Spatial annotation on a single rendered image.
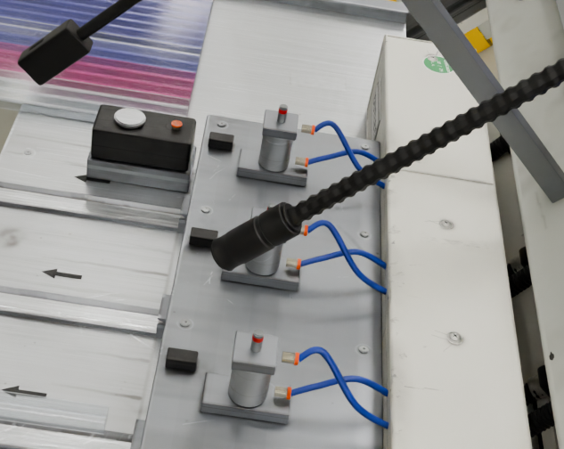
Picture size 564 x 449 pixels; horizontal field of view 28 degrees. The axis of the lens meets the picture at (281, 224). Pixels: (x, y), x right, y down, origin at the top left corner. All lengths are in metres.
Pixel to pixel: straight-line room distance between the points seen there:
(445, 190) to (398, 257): 0.09
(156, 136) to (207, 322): 0.21
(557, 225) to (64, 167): 0.38
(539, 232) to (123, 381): 0.29
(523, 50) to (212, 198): 0.30
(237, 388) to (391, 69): 0.37
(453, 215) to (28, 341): 0.30
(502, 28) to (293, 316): 0.38
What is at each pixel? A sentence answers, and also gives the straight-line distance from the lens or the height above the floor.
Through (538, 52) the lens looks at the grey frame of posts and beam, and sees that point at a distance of 0.92.
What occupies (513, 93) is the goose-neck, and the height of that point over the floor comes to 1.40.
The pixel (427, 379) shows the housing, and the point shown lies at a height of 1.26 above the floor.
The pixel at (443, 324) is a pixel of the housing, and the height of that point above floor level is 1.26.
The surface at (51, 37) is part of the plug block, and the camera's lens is 0.72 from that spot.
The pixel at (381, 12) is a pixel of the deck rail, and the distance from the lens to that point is 1.15.
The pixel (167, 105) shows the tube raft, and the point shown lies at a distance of 0.95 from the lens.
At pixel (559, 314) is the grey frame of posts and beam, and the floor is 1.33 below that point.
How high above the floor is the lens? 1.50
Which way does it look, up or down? 25 degrees down
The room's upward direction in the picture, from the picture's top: 62 degrees clockwise
